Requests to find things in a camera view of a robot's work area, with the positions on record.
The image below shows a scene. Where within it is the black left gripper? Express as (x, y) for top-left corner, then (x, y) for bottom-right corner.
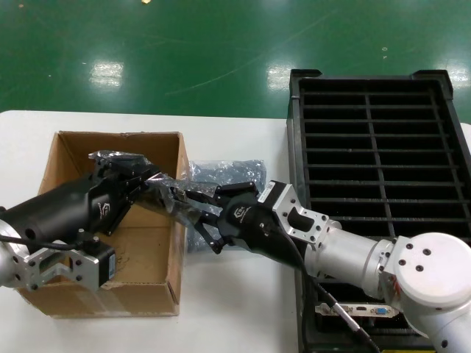
(4, 154), (163, 242)

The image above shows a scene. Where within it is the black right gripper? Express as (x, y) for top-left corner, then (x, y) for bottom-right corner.
(183, 182), (306, 273)

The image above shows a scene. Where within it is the translucent antistatic bag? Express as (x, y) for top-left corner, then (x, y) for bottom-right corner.
(88, 149), (222, 226)

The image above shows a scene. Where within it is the graphics card with metal bracket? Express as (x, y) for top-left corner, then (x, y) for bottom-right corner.
(161, 182), (222, 225)
(314, 302), (400, 328)

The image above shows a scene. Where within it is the brown cardboard box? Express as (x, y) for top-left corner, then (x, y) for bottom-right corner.
(16, 130), (191, 319)

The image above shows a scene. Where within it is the black slotted container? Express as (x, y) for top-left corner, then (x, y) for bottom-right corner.
(285, 68), (471, 353)

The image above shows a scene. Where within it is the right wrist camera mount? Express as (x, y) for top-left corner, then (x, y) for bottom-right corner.
(257, 179), (330, 246)

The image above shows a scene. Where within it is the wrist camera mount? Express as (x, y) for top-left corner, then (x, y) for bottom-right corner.
(257, 179), (330, 246)
(21, 229), (118, 293)

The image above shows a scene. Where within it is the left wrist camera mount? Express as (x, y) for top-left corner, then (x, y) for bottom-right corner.
(21, 229), (118, 293)

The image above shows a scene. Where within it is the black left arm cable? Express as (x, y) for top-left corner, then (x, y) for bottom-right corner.
(0, 235), (84, 248)

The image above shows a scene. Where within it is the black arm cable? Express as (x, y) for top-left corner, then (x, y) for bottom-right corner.
(285, 235), (382, 353)
(0, 235), (84, 248)

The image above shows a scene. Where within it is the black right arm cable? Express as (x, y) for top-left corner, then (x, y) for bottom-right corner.
(285, 235), (382, 353)

